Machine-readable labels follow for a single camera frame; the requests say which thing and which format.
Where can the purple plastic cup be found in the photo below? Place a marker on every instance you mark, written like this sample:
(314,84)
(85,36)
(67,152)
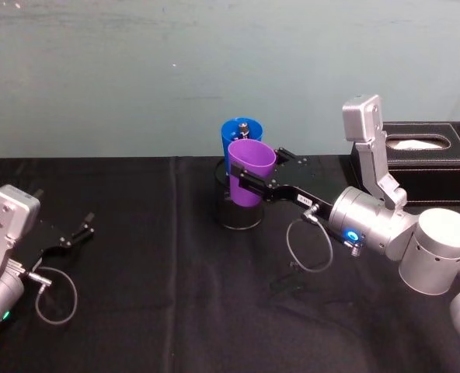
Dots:
(249,163)

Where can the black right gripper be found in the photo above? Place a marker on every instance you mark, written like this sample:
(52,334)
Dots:
(300,182)

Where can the small metal part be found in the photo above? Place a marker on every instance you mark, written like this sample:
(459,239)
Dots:
(243,131)

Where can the black leather tissue box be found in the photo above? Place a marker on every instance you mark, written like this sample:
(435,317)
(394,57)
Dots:
(428,175)

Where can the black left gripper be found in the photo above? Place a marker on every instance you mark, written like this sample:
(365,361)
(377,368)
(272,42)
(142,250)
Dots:
(45,241)

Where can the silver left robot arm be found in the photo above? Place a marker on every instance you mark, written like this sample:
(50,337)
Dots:
(1,233)

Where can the black cylindrical stand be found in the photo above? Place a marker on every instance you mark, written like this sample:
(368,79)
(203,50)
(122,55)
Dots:
(239,218)

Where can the blue plastic cup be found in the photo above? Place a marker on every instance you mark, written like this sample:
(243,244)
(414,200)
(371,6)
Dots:
(230,134)

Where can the white tissue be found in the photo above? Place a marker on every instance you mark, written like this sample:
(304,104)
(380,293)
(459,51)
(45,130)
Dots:
(412,144)

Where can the black table cloth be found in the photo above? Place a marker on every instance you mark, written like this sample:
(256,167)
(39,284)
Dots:
(144,272)

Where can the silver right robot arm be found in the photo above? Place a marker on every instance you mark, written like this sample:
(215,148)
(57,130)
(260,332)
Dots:
(436,252)

